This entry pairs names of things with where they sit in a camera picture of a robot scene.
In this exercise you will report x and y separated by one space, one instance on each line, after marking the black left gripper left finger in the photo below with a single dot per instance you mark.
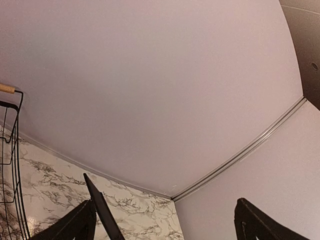
78 224

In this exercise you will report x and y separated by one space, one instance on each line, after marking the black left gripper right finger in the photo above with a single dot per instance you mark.
253 224

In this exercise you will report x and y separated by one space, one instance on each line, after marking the square floral plate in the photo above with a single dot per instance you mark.
103 211

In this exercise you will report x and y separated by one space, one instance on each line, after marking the black wire dish rack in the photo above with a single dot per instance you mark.
13 219

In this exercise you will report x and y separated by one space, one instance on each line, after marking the aluminium right corner post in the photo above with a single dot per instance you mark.
241 154

